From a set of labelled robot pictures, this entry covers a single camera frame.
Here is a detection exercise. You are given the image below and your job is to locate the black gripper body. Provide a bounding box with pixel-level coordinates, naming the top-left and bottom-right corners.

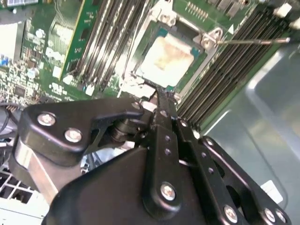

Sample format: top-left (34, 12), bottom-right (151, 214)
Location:
top-left (46, 145), bottom-right (225, 225)

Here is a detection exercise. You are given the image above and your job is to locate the silver topped CPU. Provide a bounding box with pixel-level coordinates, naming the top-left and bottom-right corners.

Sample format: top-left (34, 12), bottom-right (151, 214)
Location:
top-left (139, 29), bottom-right (208, 86)

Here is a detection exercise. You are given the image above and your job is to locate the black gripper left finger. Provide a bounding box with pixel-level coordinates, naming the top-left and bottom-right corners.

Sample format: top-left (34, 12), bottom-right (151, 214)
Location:
top-left (10, 90), bottom-right (186, 218)

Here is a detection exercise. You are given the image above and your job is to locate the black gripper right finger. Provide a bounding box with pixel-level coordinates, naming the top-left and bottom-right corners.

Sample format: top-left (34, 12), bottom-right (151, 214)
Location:
top-left (168, 93), bottom-right (293, 225)

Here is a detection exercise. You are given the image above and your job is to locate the metal wire locking lever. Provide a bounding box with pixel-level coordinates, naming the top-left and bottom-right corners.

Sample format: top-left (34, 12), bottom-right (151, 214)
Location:
top-left (217, 37), bottom-right (291, 45)

